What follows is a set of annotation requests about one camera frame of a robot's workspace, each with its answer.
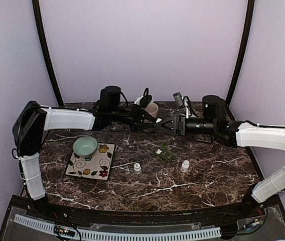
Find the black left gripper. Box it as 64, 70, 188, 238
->
109, 103, 158, 133

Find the black frame post right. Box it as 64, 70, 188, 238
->
226, 0, 255, 108

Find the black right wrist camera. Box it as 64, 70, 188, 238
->
173, 92, 184, 108

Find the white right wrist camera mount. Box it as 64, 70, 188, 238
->
184, 100, 193, 118

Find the square floral plate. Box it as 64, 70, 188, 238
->
64, 143, 116, 181

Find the green weekly pill organizer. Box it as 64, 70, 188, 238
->
156, 142, 175, 163

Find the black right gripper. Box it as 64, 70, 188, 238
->
156, 115, 217, 137

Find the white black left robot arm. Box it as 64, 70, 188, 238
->
12, 86, 156, 219

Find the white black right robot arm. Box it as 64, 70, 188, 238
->
156, 95, 285, 218

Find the black frame post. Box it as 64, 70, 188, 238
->
226, 0, 255, 108
32, 0, 64, 107

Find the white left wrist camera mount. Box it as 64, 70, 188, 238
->
134, 95, 145, 105

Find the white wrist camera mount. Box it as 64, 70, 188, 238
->
134, 95, 145, 105
184, 100, 193, 118

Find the plain celadon green bowl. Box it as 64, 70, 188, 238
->
73, 136, 98, 157

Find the black front table rail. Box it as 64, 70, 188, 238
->
9, 195, 267, 226

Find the white mug with coral pattern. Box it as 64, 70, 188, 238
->
145, 102, 159, 118

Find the white pill bottle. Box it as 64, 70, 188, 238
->
181, 160, 190, 173
133, 163, 141, 173

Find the black frame post left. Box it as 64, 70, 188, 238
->
32, 0, 64, 107

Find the white slotted cable duct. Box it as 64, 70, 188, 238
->
13, 214, 222, 240

